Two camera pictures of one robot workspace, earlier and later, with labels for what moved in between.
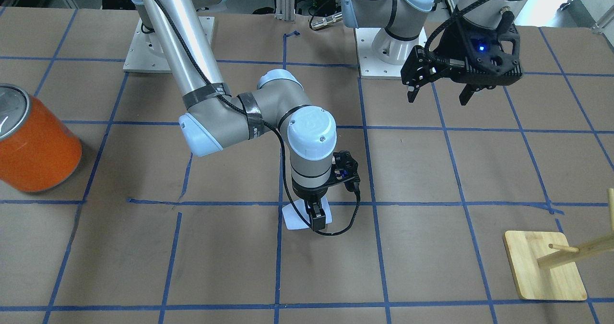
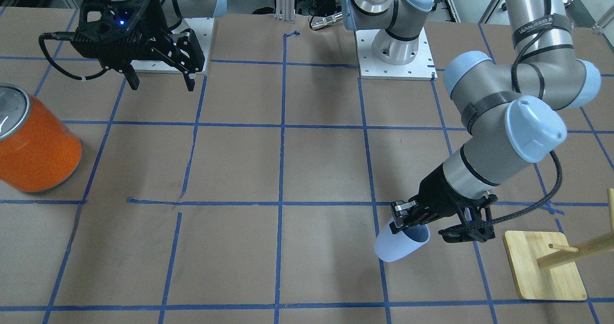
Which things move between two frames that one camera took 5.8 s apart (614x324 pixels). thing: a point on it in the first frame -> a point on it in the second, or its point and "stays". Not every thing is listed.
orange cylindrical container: (39, 150) stays
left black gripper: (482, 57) -> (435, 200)
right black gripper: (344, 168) -> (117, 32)
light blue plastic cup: (293, 219) -> (390, 247)
